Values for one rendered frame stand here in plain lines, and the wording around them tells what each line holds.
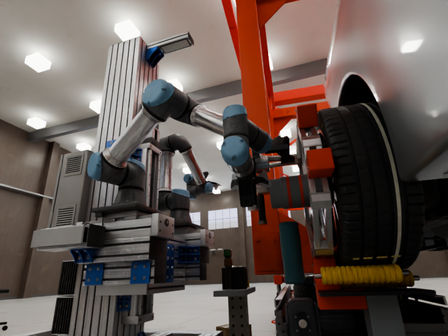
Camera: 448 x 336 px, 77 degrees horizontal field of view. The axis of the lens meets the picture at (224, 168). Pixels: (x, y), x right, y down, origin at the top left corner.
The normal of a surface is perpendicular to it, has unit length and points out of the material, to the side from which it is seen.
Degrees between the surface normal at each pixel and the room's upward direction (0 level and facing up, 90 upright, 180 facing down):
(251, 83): 90
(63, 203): 90
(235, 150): 90
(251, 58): 90
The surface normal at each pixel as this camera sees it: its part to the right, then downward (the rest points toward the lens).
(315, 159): -0.23, -0.34
